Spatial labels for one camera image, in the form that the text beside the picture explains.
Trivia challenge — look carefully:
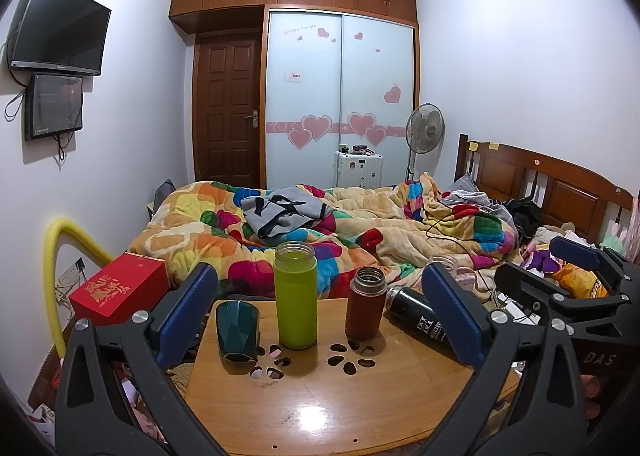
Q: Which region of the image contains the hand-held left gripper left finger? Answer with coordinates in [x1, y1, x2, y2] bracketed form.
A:
[54, 262, 227, 456]

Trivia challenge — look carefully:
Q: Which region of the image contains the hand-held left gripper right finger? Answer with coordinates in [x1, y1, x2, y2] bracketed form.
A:
[419, 262, 588, 456]

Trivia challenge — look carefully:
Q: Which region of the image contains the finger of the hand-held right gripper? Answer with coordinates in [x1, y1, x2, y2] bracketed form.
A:
[494, 262, 622, 323]
[549, 235, 640, 298]

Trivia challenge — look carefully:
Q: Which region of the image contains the dark green cup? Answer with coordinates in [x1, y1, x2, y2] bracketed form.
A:
[215, 300, 261, 377]

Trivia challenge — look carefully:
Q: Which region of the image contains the orange snack bag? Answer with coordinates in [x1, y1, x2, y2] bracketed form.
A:
[552, 261, 611, 299]

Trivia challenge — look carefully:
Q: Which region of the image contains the black thermos bottle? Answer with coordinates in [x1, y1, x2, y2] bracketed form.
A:
[385, 286, 458, 348]

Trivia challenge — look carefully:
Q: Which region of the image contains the pastel bunny plush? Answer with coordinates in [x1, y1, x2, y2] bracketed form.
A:
[600, 221, 632, 254]

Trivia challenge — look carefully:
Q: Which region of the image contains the glass jar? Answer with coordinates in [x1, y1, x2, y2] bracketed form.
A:
[426, 255, 461, 278]

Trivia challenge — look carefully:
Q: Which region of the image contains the black clothes pile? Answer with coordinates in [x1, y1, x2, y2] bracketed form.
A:
[502, 196, 543, 239]

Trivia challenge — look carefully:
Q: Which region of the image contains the red gift box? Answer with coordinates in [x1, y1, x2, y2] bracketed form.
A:
[68, 251, 168, 327]

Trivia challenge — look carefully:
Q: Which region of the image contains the wooden bed headboard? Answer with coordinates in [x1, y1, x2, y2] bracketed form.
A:
[454, 133, 635, 243]

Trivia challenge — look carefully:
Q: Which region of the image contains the red-brown thermos bottle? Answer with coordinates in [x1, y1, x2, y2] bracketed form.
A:
[345, 267, 386, 341]

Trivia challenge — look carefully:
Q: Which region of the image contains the lime green bottle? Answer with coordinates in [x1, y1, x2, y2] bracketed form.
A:
[273, 241, 319, 351]

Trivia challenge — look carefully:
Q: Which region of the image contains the grey striped pillow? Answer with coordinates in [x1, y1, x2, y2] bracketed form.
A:
[442, 173, 483, 202]

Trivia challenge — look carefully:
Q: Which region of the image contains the white power strip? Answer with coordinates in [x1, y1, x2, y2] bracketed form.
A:
[54, 259, 86, 302]

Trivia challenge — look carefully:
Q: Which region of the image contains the colourful patchwork blanket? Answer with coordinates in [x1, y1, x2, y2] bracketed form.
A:
[128, 172, 521, 299]

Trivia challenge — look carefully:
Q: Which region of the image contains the grey and black garment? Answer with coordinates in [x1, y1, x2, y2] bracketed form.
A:
[240, 187, 336, 240]

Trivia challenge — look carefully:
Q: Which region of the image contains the yellow foam tube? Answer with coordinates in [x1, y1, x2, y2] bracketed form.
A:
[43, 217, 115, 357]

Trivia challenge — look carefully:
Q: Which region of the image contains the white suitcase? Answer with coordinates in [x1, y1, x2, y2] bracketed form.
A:
[334, 150, 384, 189]

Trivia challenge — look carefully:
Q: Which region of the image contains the standing electric fan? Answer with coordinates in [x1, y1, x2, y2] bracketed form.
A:
[405, 103, 446, 182]

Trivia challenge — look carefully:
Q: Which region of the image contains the brown wooden door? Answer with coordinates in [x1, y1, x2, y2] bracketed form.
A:
[192, 31, 264, 187]

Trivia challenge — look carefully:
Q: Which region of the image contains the small black monitor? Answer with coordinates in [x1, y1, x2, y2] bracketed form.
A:
[25, 73, 84, 141]

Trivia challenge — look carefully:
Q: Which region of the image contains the sliding wardrobe with heart stickers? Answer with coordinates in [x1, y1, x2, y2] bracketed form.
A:
[263, 6, 419, 190]

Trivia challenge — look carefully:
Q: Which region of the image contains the black cable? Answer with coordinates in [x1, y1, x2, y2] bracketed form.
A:
[424, 209, 493, 294]

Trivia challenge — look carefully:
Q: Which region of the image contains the wall-mounted black television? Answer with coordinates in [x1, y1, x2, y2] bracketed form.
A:
[6, 0, 112, 76]

